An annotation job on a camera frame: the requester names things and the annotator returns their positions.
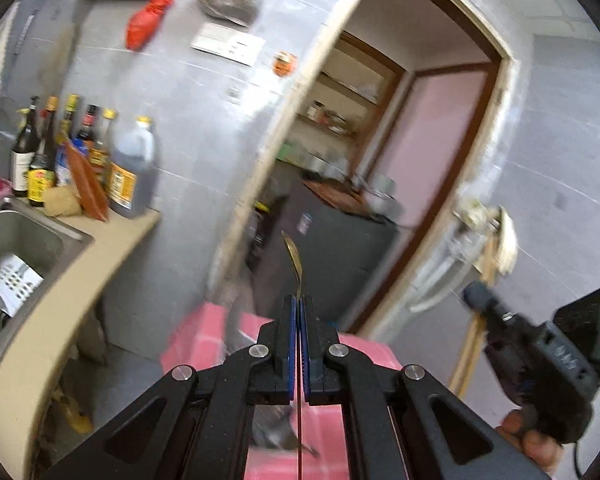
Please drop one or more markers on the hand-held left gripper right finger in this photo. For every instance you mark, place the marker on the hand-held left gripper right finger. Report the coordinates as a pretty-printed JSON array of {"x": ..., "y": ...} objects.
[{"x": 307, "y": 350}]

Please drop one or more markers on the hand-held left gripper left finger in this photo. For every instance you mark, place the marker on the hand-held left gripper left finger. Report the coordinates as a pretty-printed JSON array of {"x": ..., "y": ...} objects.
[{"x": 290, "y": 350}]

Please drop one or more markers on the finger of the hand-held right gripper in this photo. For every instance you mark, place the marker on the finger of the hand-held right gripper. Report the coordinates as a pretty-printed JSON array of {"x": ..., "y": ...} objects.
[{"x": 485, "y": 305}]

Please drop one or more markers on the gold spoon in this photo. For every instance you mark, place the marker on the gold spoon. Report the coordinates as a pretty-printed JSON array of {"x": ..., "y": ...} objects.
[{"x": 292, "y": 255}]

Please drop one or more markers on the white perforated utensil holder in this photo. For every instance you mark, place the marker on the white perforated utensil holder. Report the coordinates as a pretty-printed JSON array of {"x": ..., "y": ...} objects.
[{"x": 12, "y": 282}]

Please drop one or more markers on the person's right hand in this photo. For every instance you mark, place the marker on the person's right hand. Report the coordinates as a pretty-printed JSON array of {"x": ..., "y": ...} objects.
[{"x": 535, "y": 445}]

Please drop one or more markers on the wooden stick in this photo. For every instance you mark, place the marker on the wooden stick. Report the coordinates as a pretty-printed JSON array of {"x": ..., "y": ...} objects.
[{"x": 472, "y": 340}]

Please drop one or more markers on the pink checked tablecloth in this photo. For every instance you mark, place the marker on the pink checked tablecloth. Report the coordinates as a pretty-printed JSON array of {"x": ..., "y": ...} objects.
[{"x": 200, "y": 335}]

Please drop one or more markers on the grey cabinet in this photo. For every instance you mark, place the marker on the grey cabinet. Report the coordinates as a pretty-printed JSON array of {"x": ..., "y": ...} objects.
[{"x": 340, "y": 260}]

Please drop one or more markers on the beige kitchen counter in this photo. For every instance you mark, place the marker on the beige kitchen counter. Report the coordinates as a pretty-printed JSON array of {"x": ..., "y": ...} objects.
[{"x": 90, "y": 270}]

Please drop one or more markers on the dark sauce jug yellow cap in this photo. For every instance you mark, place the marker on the dark sauce jug yellow cap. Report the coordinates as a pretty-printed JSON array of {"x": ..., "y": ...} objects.
[{"x": 132, "y": 170}]

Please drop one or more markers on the red-brown packet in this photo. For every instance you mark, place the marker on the red-brown packet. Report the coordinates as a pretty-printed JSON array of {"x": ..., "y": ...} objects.
[{"x": 87, "y": 185}]

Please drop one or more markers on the yellow sponge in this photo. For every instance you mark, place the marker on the yellow sponge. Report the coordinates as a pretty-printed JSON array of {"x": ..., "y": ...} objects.
[{"x": 62, "y": 201}]

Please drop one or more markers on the small sauce bottle yellow cap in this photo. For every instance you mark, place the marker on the small sauce bottle yellow cap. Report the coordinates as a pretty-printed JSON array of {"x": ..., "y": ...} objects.
[{"x": 104, "y": 145}]

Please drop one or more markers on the steel sink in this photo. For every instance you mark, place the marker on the steel sink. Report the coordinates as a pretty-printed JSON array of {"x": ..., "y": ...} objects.
[{"x": 25, "y": 240}]

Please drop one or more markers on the sauce bottle red cap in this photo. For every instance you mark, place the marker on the sauce bottle red cap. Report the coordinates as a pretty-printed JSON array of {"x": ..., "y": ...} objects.
[{"x": 87, "y": 130}]

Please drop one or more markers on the dark bottle yellow label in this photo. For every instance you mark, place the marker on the dark bottle yellow label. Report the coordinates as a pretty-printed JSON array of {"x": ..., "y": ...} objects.
[{"x": 42, "y": 170}]

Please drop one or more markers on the dark bottle white label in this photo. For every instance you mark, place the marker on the dark bottle white label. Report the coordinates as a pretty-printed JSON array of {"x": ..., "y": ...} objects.
[{"x": 22, "y": 155}]

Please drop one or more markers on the red plastic bag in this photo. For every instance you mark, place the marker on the red plastic bag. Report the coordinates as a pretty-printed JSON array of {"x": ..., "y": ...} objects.
[{"x": 147, "y": 22}]

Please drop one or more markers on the wooden door frame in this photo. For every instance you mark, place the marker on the wooden door frame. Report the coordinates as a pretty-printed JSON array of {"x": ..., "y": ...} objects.
[{"x": 280, "y": 135}]

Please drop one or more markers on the wooden wall shelf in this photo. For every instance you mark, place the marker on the wooden wall shelf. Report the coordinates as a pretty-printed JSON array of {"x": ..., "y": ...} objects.
[{"x": 350, "y": 95}]

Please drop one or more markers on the orange wall sticker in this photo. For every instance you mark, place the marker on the orange wall sticker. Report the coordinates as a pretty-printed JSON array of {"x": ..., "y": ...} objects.
[{"x": 283, "y": 64}]

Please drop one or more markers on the white wall switch plate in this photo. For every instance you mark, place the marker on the white wall switch plate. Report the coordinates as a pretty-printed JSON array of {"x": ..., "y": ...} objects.
[{"x": 227, "y": 44}]

